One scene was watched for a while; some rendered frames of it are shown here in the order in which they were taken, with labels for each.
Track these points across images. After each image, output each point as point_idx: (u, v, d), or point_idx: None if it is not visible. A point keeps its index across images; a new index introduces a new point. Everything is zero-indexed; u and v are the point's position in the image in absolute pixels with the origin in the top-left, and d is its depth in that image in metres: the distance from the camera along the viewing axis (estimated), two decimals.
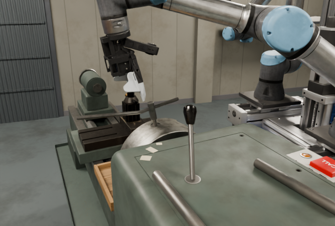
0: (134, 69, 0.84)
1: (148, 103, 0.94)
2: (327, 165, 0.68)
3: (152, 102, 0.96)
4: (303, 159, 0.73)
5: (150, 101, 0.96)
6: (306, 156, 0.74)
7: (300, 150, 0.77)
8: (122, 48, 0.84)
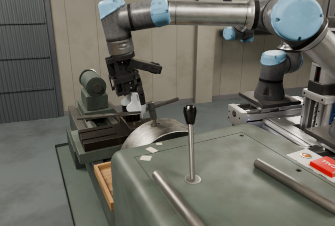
0: (138, 93, 0.87)
1: (148, 103, 0.94)
2: (327, 165, 0.68)
3: (152, 102, 0.96)
4: (303, 159, 0.73)
5: (150, 101, 0.96)
6: (306, 156, 0.74)
7: (300, 150, 0.77)
8: (127, 68, 0.86)
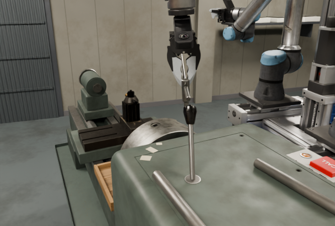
0: (169, 56, 0.81)
1: (183, 78, 0.80)
2: (327, 165, 0.68)
3: (187, 82, 0.78)
4: (303, 159, 0.73)
5: (187, 79, 0.79)
6: (306, 156, 0.74)
7: (300, 150, 0.77)
8: None
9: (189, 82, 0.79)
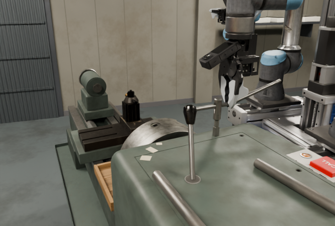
0: None
1: (220, 98, 0.83)
2: (327, 165, 0.68)
3: (216, 101, 0.82)
4: (303, 159, 0.73)
5: (218, 99, 0.82)
6: (306, 156, 0.74)
7: (300, 150, 0.77)
8: None
9: (220, 103, 0.82)
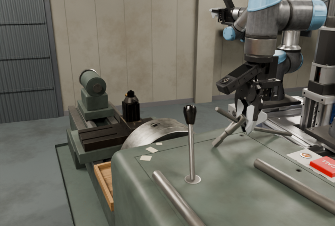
0: (240, 97, 0.80)
1: (245, 116, 0.76)
2: (327, 165, 0.68)
3: (242, 117, 0.75)
4: (303, 159, 0.73)
5: (245, 117, 0.75)
6: (306, 156, 0.74)
7: (300, 150, 0.77)
8: None
9: (244, 121, 0.75)
